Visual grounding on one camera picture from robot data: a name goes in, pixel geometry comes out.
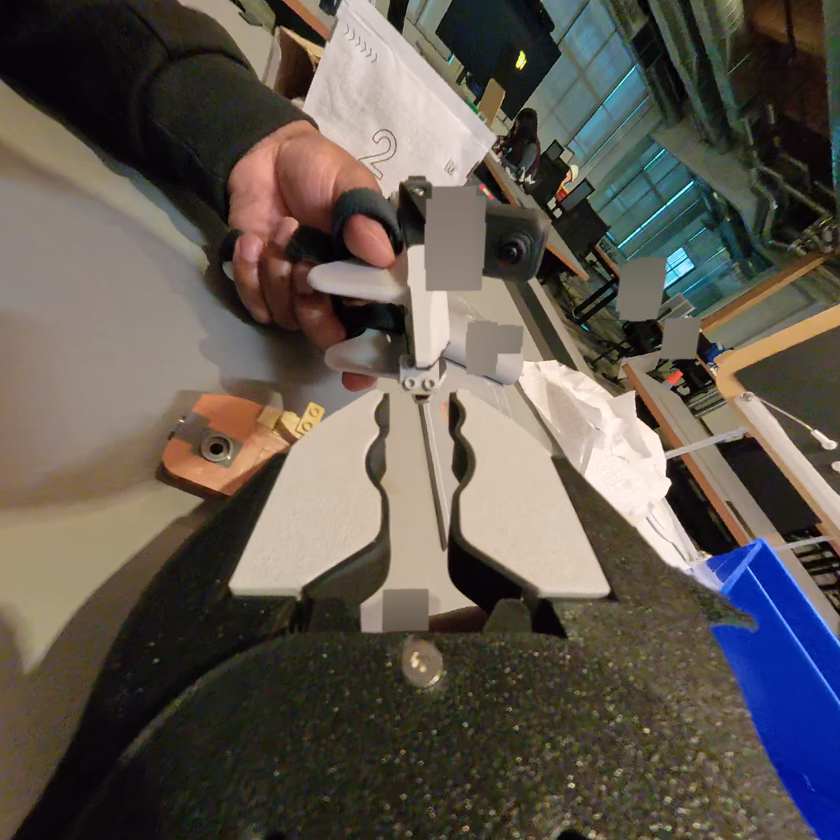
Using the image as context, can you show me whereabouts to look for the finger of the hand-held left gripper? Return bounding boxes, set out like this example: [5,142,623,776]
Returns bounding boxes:
[407,246,452,370]

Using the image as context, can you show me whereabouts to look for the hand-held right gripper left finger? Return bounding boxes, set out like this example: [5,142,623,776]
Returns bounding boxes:
[227,392,392,601]

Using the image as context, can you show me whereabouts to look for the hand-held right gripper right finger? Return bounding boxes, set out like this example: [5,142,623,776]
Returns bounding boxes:
[448,390,613,601]

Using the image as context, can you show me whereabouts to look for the small grey orange brick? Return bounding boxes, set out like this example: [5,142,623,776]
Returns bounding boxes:
[398,363,448,399]

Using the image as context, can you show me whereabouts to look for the brown tan brick model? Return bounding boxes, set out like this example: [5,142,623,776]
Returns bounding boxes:
[159,392,327,501]

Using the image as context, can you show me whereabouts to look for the blue plastic bin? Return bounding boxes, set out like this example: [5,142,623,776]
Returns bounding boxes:
[709,538,840,840]

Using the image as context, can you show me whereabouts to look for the person's left hand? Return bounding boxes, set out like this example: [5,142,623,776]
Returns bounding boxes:
[226,120,404,392]

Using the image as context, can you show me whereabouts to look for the long wooden table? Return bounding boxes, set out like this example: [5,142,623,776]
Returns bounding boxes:
[479,154,621,283]

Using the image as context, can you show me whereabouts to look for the white paper bag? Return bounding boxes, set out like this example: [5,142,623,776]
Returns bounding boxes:
[521,360,706,572]
[303,0,497,186]

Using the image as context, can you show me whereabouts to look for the large black monitor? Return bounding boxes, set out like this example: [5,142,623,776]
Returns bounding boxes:
[434,0,562,119]

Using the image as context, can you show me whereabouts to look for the brown cardboard box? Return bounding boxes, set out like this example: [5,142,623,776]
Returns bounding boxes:
[272,26,326,99]

